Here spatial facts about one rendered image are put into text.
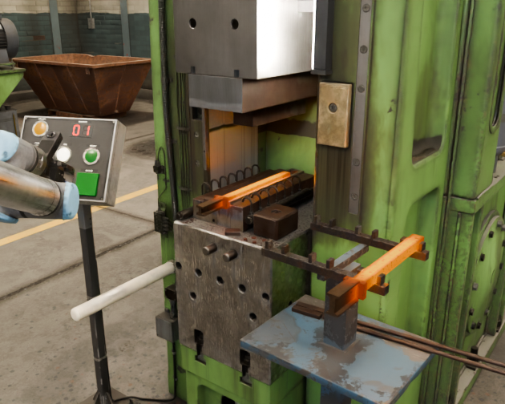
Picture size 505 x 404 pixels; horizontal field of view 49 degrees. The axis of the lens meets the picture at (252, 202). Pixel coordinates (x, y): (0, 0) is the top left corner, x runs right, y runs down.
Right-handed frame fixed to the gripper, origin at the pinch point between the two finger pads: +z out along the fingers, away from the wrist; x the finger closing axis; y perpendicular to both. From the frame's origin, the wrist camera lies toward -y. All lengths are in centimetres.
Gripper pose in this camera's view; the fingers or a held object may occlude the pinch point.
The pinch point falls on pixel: (70, 174)
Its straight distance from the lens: 177.4
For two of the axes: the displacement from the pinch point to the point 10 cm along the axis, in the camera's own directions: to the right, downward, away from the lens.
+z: 1.8, 1.9, 9.7
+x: 9.8, 0.7, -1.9
